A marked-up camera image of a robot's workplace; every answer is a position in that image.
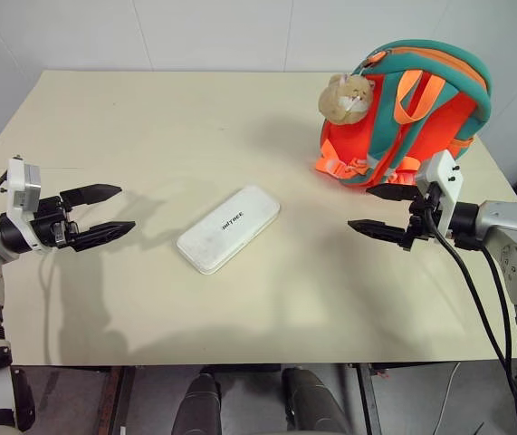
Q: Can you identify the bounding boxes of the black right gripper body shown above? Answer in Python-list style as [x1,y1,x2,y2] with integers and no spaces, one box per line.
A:
[400,181,445,253]

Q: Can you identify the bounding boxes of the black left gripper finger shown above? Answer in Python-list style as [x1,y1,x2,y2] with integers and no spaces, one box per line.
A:
[59,183,122,208]
[72,220,137,253]

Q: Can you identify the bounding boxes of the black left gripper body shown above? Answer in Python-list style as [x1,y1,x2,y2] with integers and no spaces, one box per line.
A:
[29,195,80,249]

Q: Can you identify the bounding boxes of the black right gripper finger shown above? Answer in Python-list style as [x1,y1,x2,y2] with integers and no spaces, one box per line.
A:
[347,219,411,248]
[366,184,418,203]

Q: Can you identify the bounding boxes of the orange and teal backpack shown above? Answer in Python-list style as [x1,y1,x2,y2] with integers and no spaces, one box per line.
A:
[314,39,493,189]

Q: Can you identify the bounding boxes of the white pencil case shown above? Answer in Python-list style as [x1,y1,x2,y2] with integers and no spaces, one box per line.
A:
[176,183,282,276]

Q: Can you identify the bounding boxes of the dark rounded robot leg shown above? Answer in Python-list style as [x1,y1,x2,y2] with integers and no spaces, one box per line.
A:
[179,372,223,435]
[281,366,354,435]

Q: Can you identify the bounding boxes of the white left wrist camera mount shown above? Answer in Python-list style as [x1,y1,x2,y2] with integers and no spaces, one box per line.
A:
[5,156,43,249]

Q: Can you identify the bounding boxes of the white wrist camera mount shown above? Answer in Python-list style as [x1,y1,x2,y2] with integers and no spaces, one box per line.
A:
[416,150,464,233]
[5,156,43,249]

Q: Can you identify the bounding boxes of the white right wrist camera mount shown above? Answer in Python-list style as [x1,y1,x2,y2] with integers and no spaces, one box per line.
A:
[416,150,464,233]

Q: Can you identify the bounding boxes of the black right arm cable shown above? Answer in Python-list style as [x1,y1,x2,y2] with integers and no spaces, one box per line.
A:
[422,181,517,434]

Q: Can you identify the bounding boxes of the beige plush toy keychain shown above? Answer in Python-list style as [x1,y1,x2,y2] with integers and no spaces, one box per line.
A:
[318,72,375,125]

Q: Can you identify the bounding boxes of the black table frame leg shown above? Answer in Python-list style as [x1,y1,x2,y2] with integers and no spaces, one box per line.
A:
[357,362,382,435]
[103,365,136,435]

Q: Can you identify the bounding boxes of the white floor cable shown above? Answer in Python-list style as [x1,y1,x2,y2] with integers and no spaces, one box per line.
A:
[433,361,463,435]

